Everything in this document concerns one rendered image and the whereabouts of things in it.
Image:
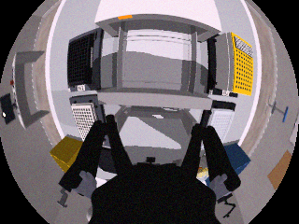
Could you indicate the blue bin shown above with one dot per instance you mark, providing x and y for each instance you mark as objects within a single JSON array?
[{"x": 237, "y": 158}]

